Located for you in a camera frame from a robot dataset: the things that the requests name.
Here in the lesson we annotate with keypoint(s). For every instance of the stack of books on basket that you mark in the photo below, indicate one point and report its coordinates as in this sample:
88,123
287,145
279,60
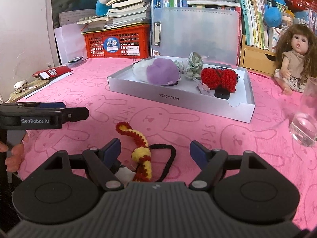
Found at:
121,13

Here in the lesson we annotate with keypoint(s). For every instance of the red yellow crochet hair band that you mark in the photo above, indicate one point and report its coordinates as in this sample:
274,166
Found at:
142,154

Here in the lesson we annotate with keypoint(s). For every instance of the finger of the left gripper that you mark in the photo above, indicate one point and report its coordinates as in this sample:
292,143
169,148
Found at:
74,114
52,105

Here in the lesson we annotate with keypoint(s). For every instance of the person's left hand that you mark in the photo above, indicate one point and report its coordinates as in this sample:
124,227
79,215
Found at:
17,155

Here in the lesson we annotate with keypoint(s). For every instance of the row of upright books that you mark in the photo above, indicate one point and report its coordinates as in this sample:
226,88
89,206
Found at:
253,25

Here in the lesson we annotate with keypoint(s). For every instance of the clear drinking glass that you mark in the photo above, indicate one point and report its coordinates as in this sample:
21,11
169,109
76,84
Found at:
303,125

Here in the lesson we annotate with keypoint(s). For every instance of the translucent plastic file case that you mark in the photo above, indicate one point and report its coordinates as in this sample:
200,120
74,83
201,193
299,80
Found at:
213,33

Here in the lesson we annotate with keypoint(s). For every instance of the white paper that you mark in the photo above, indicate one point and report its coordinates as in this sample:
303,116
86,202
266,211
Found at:
125,175

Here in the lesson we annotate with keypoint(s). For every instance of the red envelope booklet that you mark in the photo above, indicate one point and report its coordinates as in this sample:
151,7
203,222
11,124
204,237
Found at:
52,72

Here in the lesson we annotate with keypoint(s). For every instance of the red plastic basket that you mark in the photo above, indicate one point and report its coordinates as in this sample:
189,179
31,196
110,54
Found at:
131,42

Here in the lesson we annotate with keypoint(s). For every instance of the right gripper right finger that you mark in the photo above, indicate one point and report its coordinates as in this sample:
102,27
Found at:
211,163

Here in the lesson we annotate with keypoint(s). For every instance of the blue patterned fabric pouch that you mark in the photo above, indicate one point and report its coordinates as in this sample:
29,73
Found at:
223,68

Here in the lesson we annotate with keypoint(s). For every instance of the white shallow cardboard box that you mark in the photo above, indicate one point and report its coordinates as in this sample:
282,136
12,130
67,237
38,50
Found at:
186,94

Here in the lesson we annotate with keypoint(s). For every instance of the pink bunny pattern towel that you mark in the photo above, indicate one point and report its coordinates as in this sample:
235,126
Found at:
267,134

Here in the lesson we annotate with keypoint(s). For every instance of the blue doraemon plush left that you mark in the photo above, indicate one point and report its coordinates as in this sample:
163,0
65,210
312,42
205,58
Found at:
101,8

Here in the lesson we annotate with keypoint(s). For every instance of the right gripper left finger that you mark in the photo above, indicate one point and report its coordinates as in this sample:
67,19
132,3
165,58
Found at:
99,163

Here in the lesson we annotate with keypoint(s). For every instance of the wooden board with stapler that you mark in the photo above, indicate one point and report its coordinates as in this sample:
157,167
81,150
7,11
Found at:
24,88

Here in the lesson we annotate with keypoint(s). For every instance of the wooden drawer organizer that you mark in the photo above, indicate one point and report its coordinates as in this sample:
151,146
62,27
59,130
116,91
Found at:
257,60

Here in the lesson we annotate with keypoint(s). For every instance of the brown haired baby doll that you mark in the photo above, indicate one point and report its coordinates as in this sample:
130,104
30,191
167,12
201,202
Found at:
295,58

